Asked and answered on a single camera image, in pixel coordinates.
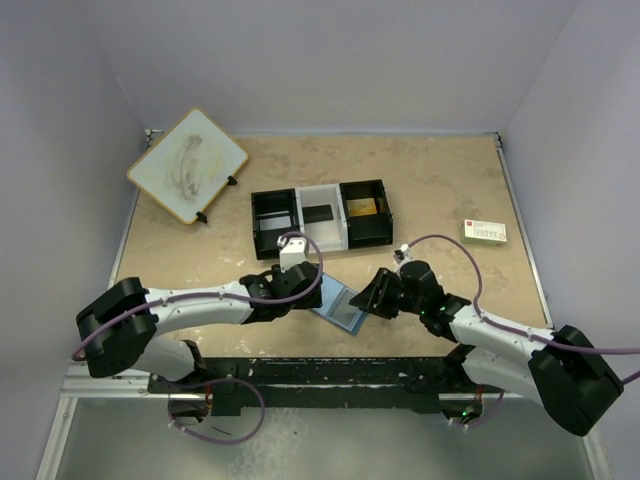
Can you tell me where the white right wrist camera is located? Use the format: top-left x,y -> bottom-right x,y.
393,244 -> 414,274

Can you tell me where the black and white tray organizer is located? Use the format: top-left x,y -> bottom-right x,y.
251,179 -> 393,260

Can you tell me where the yellow-framed whiteboard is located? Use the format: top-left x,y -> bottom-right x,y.
127,108 -> 249,225

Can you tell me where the grey card in holder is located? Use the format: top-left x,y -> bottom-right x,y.
329,291 -> 359,329

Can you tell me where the gold card in tray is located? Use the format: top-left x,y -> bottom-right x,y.
346,198 -> 378,217

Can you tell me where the black card in tray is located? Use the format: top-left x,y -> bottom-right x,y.
302,204 -> 334,223

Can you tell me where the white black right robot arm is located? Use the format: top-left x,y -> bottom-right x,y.
350,261 -> 624,436

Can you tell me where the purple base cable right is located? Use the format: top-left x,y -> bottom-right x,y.
447,387 -> 506,431

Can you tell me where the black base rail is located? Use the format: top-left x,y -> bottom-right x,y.
147,355 -> 504,416

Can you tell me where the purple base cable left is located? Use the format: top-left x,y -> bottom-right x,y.
167,377 -> 266,444

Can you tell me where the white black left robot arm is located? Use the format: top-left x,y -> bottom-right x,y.
72,261 -> 323,382

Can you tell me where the blue leather card holder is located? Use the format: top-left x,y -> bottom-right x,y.
312,273 -> 367,336

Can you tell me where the small white card box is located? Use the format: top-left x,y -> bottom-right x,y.
460,219 -> 508,246

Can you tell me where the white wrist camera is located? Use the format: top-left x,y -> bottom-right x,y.
277,233 -> 309,272
393,244 -> 414,274

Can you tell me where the black whiteboard stand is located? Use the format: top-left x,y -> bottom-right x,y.
195,175 -> 238,224

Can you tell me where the white card in tray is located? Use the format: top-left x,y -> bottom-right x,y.
258,215 -> 291,231

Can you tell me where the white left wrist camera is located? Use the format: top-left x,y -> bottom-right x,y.
277,233 -> 309,272

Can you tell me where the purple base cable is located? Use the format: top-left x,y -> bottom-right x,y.
167,377 -> 266,444
447,387 -> 506,431

